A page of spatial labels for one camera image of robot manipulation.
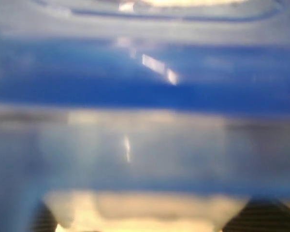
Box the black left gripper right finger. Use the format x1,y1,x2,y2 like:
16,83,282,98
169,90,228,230
222,199,290,232

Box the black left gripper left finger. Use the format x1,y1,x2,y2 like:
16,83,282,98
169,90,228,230
31,202,58,232

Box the clear plastic tall container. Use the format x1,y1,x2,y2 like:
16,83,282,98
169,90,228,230
0,103,290,232

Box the blue container lid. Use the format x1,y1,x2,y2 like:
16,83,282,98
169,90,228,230
0,0,290,117

